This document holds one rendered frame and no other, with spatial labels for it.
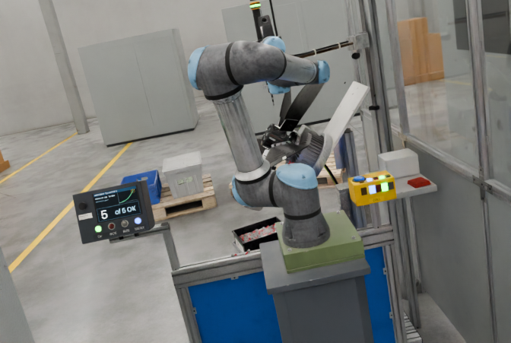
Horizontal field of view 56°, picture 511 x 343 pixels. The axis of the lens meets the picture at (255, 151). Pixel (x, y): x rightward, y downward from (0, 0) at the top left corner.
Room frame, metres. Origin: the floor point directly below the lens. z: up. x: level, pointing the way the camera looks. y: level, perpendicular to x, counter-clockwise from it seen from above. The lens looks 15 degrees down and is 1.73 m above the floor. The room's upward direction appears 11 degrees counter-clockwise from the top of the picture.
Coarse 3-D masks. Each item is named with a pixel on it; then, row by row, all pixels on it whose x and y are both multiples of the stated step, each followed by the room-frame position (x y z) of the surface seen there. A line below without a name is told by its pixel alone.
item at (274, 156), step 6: (288, 144) 2.07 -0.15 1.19; (294, 144) 2.07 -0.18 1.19; (270, 150) 2.07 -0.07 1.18; (276, 150) 2.03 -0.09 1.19; (282, 150) 2.00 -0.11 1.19; (288, 150) 1.96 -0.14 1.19; (294, 150) 1.93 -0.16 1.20; (300, 150) 1.88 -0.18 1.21; (270, 156) 1.99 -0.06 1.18; (276, 156) 1.95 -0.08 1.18; (282, 156) 1.92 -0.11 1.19; (288, 156) 1.88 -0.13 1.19; (270, 162) 1.93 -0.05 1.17; (276, 162) 1.89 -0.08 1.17
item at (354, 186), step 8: (368, 176) 1.79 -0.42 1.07; (392, 176) 1.73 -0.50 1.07; (352, 184) 1.75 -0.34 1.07; (360, 184) 1.73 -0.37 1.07; (368, 184) 1.73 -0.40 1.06; (376, 184) 1.73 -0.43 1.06; (352, 192) 1.77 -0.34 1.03; (360, 192) 1.72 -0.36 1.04; (368, 192) 1.72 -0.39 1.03; (376, 192) 1.73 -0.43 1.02; (384, 192) 1.73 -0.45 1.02; (392, 192) 1.73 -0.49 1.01; (352, 200) 1.80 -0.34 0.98; (360, 200) 1.72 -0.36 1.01; (368, 200) 1.73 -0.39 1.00; (376, 200) 1.72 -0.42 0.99; (384, 200) 1.73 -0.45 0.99
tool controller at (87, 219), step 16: (96, 192) 1.73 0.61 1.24; (112, 192) 1.72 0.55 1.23; (128, 192) 1.72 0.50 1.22; (144, 192) 1.75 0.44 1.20; (80, 208) 1.70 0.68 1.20; (96, 208) 1.71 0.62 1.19; (112, 208) 1.71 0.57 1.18; (128, 208) 1.70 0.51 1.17; (144, 208) 1.70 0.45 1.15; (80, 224) 1.70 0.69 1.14; (96, 224) 1.70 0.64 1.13; (144, 224) 1.69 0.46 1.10; (96, 240) 1.68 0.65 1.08
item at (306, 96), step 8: (304, 88) 2.06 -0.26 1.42; (312, 88) 2.14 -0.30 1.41; (320, 88) 2.20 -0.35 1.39; (304, 96) 2.13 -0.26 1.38; (312, 96) 2.18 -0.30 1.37; (296, 104) 2.13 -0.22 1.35; (304, 104) 2.18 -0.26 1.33; (288, 112) 2.13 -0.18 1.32; (296, 112) 2.17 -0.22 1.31; (304, 112) 2.21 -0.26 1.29
